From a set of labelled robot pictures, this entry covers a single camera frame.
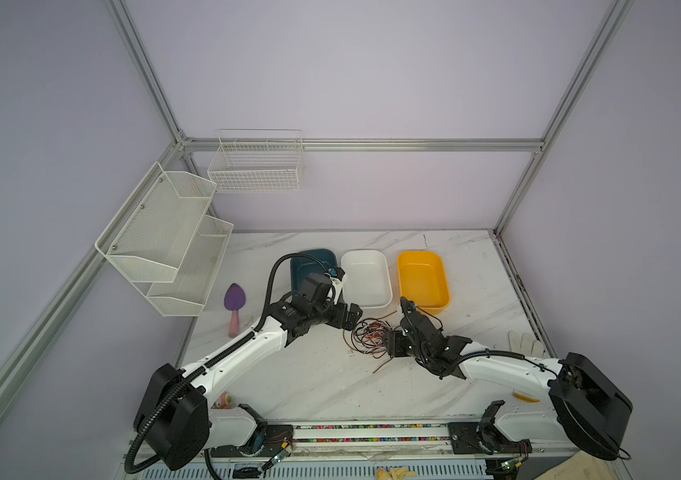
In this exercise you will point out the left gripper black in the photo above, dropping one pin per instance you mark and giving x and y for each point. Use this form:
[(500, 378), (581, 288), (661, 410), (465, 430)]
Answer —
[(351, 317)]

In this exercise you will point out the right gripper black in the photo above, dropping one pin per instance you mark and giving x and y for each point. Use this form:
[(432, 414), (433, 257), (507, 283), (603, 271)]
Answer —
[(392, 343)]

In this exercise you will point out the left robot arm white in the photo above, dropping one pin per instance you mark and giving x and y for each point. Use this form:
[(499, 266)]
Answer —
[(177, 418)]

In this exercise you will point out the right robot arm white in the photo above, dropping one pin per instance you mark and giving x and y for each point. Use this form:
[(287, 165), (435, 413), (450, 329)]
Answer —
[(569, 400)]

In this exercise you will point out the white plastic bin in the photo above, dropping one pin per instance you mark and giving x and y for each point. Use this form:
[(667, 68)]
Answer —
[(366, 281)]

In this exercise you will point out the yellow plastic bin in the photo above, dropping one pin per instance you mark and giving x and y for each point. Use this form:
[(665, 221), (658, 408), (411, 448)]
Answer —
[(422, 279)]

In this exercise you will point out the teal plastic bin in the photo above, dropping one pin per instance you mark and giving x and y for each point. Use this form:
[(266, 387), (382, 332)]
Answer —
[(304, 268)]

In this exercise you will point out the white work glove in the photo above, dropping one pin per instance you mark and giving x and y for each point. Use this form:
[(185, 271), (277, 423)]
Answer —
[(526, 344)]

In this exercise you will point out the pink small toy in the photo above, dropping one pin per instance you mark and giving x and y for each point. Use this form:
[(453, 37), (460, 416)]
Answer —
[(225, 401)]

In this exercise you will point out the white mesh two-tier shelf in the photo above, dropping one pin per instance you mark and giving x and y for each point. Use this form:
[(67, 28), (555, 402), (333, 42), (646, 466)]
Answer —
[(167, 244)]

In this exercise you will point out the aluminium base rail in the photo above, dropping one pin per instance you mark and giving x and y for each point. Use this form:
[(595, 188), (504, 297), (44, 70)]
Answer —
[(358, 450)]

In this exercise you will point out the white wire basket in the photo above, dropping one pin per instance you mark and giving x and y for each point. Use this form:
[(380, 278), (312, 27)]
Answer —
[(258, 161)]

